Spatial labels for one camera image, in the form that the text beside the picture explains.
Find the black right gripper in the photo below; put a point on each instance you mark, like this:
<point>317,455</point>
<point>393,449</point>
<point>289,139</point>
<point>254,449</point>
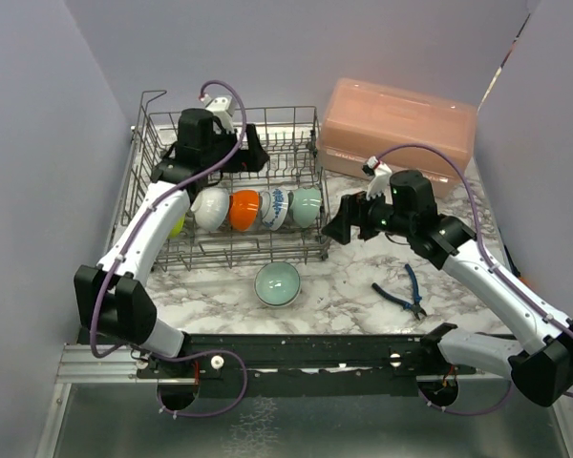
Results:
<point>353,210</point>

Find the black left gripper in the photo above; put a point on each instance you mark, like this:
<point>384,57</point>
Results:
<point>249,159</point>

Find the celadon green bowl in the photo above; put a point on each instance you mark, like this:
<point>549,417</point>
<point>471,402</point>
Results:
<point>305,206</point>

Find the blue floral bowl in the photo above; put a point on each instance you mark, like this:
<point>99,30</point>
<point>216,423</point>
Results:
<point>274,208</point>

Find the white round bowl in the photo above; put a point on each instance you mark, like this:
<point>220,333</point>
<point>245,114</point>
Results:
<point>243,210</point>

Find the grey bowl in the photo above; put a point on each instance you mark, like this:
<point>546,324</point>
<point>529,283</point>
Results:
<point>210,208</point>

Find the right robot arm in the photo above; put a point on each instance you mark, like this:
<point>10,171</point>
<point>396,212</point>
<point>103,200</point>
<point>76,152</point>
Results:
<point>539,359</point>

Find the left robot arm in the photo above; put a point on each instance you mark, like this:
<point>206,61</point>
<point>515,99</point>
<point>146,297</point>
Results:
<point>111,296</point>

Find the orange-tipped screwdriver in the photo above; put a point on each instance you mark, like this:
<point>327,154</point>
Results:
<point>513,268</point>

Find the grey wire dish rack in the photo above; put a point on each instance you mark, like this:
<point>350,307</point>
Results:
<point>220,185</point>

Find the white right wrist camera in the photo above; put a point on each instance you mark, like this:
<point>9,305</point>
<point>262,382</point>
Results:
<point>380,174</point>

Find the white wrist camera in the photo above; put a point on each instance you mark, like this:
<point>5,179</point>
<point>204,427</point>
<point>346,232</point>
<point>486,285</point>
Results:
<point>380,174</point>
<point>223,107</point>

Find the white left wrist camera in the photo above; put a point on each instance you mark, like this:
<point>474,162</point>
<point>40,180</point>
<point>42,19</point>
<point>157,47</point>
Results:
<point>223,107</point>

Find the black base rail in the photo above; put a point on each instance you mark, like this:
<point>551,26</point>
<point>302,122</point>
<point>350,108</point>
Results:
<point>275,365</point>

